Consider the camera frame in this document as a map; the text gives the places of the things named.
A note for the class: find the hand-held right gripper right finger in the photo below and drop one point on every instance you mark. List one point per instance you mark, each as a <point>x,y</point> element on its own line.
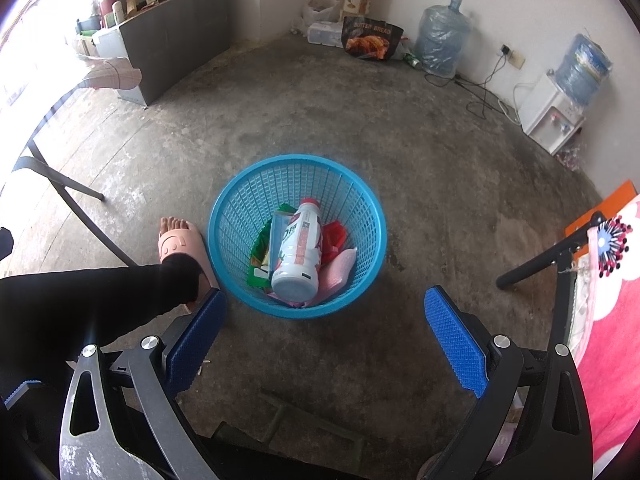
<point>457,345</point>

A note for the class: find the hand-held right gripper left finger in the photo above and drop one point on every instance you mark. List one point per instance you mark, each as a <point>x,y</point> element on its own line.
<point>192,345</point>

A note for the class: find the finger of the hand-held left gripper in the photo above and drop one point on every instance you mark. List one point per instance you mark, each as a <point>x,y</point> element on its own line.
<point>20,393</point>

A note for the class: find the green potato chip bag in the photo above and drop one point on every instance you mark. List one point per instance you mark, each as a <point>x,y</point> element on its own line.
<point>260,250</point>

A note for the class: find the white plastic drink bottle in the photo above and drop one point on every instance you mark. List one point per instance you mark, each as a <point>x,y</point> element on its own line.
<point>297,255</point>

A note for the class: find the pink snack packet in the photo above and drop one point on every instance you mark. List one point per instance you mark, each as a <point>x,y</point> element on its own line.
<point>340,270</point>

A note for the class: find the blue plastic mesh basket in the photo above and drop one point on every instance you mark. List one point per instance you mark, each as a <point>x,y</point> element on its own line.
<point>235,200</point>

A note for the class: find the red snack packet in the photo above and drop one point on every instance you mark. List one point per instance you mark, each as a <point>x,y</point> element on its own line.
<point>336,237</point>

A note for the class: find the pink slipper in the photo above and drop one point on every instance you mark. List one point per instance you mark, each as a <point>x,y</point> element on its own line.
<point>182,245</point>

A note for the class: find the person's black trouser leg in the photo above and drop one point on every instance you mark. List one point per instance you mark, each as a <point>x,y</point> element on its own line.
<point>75,300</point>

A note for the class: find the person's foot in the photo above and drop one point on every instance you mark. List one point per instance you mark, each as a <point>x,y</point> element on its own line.
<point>172,225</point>

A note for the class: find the pink printed blanket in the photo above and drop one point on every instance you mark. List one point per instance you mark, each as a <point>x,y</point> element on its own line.
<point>610,335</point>

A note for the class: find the orange board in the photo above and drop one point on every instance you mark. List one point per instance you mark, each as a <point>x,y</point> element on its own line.
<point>590,215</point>

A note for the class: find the grey metal table leg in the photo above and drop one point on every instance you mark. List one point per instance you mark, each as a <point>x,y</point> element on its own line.
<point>60,182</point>

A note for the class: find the white water dispenser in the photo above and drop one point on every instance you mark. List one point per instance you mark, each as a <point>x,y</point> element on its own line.
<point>550,115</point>

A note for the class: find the pale pink plaid cloth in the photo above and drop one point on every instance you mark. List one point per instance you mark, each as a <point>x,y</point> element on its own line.
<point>112,72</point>

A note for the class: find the green drink can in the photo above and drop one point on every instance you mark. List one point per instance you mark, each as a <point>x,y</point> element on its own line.
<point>412,60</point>

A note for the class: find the grey cabinet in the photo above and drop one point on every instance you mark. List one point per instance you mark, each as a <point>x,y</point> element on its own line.
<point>175,45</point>

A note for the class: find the blue water jug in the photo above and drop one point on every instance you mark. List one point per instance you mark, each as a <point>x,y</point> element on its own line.
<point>582,70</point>

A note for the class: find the empty clear water jug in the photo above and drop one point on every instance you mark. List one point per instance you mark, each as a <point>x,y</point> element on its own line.
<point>442,37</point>

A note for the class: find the black bread bag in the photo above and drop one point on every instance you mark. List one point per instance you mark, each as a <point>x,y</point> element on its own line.
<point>372,37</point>

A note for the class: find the white plastic container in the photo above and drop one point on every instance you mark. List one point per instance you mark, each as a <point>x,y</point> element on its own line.
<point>327,34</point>

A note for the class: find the small white bottle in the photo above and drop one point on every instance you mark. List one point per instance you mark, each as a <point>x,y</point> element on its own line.
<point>118,12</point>

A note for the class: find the cardboard tube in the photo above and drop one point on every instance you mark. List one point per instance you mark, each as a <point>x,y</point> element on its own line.
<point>131,5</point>

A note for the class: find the red thermos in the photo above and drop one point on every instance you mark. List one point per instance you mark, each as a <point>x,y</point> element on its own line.
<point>107,4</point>

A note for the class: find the crumpled white plastic bags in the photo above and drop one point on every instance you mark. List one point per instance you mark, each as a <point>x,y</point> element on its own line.
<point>320,10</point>

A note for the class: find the black chair frame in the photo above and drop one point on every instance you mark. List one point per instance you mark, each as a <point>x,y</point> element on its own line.
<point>545,257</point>

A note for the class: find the wall power socket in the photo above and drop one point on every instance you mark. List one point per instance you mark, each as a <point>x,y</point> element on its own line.
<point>512,56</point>

